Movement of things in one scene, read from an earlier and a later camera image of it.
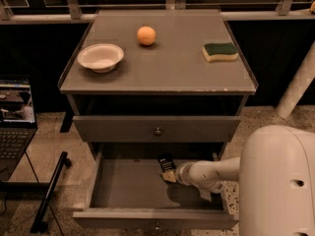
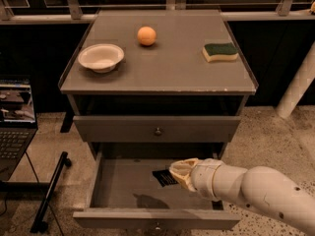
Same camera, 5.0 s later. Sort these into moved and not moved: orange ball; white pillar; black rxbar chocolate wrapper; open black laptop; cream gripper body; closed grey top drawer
Moved: black rxbar chocolate wrapper; cream gripper body
Not moved: orange ball; white pillar; open black laptop; closed grey top drawer
